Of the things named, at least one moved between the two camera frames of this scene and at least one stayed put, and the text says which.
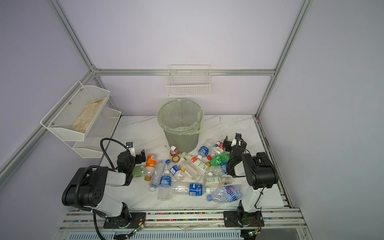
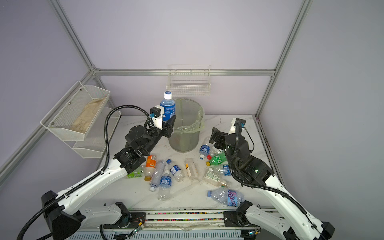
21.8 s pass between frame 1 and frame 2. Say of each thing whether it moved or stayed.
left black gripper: moved
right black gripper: moved
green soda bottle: stayed
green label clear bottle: stayed
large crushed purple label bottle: moved
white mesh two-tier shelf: stayed
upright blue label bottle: stayed
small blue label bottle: stayed
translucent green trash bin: stayed
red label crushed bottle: stayed
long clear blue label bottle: moved
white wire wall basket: stayed
